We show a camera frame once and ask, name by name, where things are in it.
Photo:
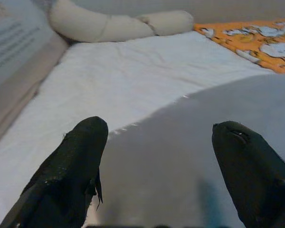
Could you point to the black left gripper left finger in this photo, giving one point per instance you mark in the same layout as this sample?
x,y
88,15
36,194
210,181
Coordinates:
x,y
69,166

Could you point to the yellow egg-print blanket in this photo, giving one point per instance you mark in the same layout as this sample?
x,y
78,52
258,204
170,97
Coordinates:
x,y
228,40

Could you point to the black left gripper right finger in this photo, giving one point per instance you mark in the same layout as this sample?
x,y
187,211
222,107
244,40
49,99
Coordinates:
x,y
251,171

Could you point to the cream long pillow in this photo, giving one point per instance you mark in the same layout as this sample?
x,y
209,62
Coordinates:
x,y
85,26

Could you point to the white bed mattress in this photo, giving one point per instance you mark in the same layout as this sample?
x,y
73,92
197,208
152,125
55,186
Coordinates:
x,y
109,78

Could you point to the beige printed bed side board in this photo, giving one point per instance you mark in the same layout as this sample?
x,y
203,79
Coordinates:
x,y
26,71

